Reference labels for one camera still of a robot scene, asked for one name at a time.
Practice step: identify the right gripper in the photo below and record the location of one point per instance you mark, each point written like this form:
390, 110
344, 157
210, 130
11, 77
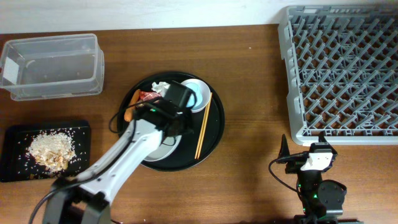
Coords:
293, 166

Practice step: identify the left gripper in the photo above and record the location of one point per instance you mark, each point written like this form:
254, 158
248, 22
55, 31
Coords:
189, 127

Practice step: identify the white tissue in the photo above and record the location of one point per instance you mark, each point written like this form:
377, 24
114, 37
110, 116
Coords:
160, 88

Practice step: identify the pale green plate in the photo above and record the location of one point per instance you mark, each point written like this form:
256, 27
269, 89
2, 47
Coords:
165, 149

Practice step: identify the orange carrot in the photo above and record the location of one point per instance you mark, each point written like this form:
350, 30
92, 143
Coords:
128, 114

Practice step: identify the rice and food leftovers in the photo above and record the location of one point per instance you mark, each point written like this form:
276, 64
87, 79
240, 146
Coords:
51, 153

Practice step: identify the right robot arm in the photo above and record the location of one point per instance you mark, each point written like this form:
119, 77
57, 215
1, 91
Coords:
322, 200

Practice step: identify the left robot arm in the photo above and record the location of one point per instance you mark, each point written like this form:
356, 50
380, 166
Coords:
87, 198

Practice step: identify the grey dishwasher rack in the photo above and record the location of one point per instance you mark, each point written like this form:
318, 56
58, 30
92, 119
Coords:
341, 66

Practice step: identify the round black serving tray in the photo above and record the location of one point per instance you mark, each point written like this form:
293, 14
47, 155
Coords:
183, 156

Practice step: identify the red snack wrapper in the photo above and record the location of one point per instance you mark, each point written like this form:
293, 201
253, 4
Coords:
148, 95

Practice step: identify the light blue cup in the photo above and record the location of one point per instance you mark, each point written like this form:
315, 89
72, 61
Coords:
199, 98

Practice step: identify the white bowl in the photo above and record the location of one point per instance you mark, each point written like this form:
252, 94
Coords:
205, 91

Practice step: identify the right wooden chopstick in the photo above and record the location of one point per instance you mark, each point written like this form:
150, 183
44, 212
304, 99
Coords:
205, 124

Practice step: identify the black rectangular tray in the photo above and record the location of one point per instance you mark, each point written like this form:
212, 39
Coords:
9, 152

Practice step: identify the clear plastic bin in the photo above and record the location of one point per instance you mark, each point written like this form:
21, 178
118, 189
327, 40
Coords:
52, 67

